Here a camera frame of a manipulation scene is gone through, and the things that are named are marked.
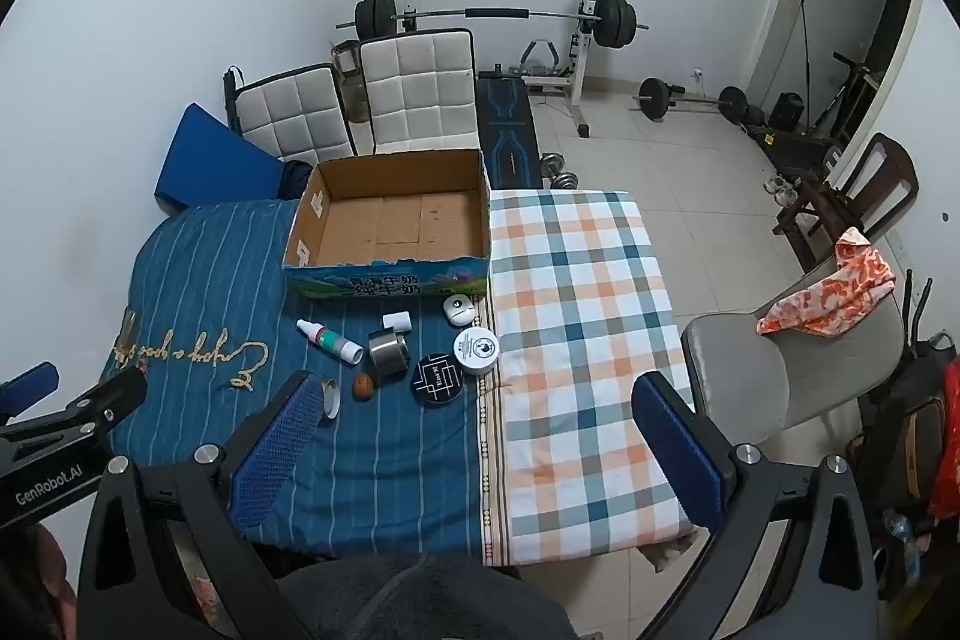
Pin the black metal frame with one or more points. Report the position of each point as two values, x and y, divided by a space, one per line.
844 100

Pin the blue striped blanket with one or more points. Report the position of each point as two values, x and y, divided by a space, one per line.
225 280

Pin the clear plastic bottle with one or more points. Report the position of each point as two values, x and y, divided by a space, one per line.
900 542

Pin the black round tin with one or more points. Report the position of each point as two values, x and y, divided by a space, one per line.
439 379

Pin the grey chair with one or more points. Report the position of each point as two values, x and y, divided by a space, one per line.
735 355

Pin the cardboard box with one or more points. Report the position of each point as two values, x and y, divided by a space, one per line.
390 227

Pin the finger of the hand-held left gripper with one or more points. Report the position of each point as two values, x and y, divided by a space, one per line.
30 389
112 396

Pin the black bench pad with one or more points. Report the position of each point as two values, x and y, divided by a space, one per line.
506 123

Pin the orange patterned cloth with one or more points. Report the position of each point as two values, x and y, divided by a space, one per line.
832 295

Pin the white green dropper bottle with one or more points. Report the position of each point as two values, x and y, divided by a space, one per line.
330 341

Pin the silver tape roll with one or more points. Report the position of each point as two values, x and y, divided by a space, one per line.
386 353

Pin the person's dark clothing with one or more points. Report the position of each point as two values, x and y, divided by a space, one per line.
420 602

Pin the white earbud case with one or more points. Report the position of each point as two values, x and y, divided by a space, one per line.
457 308

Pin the person's left forearm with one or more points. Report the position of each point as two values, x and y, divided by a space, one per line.
34 580

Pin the small white cap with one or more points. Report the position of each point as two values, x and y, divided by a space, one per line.
396 320

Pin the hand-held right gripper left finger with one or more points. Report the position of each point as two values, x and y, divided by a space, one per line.
277 445

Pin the small black barbell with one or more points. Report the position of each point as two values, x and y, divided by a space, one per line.
654 99

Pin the white round tin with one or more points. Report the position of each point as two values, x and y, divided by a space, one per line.
476 351

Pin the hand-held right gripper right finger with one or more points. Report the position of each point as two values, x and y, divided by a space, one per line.
675 452

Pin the brown walnut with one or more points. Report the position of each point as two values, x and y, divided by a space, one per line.
363 386

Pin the dark wooden chair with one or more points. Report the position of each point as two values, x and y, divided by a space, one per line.
892 168

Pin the amber tape roll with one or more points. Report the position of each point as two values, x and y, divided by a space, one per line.
331 401

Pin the black speaker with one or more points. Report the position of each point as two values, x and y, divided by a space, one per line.
786 111

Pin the steel dumbbell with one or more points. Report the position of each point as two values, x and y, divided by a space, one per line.
561 174

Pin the white shoe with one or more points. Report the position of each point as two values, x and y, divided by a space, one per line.
790 193
772 186

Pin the red bag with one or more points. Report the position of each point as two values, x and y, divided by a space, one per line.
946 445

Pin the blue cushion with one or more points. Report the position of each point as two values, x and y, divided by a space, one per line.
206 160

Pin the white padded chair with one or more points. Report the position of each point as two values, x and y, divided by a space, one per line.
420 93
296 111

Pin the black backpack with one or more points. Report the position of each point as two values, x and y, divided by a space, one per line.
904 452

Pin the plaid blanket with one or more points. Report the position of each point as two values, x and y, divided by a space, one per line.
585 325

